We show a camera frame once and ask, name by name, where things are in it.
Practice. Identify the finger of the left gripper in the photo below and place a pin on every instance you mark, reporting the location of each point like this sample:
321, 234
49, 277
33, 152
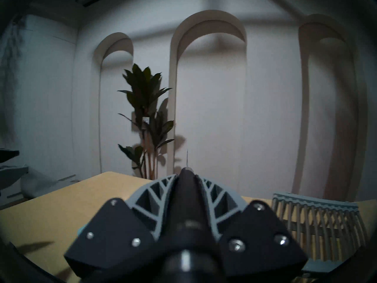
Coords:
7, 155
11, 174

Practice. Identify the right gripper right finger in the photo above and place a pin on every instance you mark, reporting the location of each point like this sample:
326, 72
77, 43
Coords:
259, 241

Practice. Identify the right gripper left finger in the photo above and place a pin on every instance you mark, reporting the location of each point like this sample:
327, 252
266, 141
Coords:
115, 241

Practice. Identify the grey metal dish rack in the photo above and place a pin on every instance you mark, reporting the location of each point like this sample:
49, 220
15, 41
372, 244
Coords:
318, 223

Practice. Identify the tall green potted plant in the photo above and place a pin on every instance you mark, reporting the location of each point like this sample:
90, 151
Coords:
145, 87

